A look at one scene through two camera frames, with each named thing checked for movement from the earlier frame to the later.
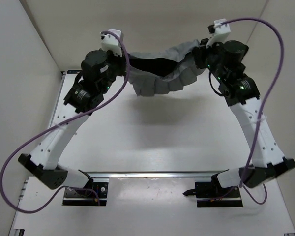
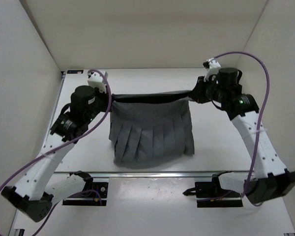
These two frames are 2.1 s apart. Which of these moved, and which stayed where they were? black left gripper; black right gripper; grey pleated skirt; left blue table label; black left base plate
Moved: black right gripper; black left gripper; grey pleated skirt
Stayed: black left base plate; left blue table label
